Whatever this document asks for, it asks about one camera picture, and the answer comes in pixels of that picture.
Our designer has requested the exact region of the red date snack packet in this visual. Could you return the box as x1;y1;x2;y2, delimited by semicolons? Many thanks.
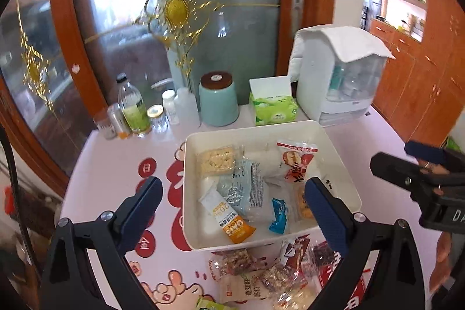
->
277;140;319;183

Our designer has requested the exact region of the blue white snack packet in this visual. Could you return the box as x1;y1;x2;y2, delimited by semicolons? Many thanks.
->
269;198;288;235

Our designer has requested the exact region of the grey silver snack packet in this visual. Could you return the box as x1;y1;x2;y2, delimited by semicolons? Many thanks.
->
216;158;274;223

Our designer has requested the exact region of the person's right hand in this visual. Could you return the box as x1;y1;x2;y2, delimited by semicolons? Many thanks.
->
429;232;464;293

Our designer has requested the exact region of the orange wooden cabinet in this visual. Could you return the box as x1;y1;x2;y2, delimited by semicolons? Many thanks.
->
370;0;464;146

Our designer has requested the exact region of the dark red jelly packet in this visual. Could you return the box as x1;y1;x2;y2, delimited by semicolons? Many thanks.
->
311;241;335;268

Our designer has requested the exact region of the brown chocolate snack packet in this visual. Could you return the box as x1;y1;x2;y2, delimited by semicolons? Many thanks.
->
279;235;310;271

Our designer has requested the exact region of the clear oat crisp packet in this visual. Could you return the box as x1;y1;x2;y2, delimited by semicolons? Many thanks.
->
259;264;317;310

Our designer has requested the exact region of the orange egg yolk snack packet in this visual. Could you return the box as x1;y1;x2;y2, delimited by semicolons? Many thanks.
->
293;182;314;220

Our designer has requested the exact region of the white desktop sterilizer cabinet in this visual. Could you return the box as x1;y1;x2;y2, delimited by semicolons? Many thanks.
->
296;32;395;127

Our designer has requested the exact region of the white towel on sterilizer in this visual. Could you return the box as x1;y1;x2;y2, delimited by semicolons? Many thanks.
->
288;24;394;83

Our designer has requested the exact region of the beige soda cracker packet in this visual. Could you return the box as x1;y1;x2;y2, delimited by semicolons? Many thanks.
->
218;270;270;303

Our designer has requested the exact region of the green tissue pack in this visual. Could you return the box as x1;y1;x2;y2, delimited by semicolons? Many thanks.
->
249;76;299;126

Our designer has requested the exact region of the mixed nut bar packet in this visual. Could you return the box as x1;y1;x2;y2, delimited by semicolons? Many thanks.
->
208;249;267;279

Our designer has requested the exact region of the orange white snack packet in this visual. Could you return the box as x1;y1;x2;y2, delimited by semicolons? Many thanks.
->
199;187;256;244

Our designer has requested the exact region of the silver tin can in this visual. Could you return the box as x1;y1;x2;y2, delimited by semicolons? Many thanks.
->
106;103;132;139

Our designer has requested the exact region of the white plastic storage bin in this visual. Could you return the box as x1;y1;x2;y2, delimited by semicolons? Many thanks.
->
182;120;362;251

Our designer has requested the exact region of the small glass jar gold lid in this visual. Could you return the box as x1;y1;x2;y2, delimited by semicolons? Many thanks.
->
146;104;168;133

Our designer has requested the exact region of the glass bottle green label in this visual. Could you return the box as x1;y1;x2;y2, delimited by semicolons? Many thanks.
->
116;72;151;136

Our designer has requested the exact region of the mint green ceramic jar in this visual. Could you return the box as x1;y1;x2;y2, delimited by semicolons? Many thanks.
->
198;71;239;127

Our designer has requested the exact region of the white plastic bottle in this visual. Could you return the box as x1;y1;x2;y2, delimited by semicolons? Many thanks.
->
174;87;201;130

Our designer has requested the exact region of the small white pill bottle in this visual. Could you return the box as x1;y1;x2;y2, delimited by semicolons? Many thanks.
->
162;90;180;125

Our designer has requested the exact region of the glass door with gold ornament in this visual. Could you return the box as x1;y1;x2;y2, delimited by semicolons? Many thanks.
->
1;0;334;194

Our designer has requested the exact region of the black cable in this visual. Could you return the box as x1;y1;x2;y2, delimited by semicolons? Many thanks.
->
0;127;41;278

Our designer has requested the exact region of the silver door handle plate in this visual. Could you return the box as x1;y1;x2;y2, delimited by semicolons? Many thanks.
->
290;0;304;37

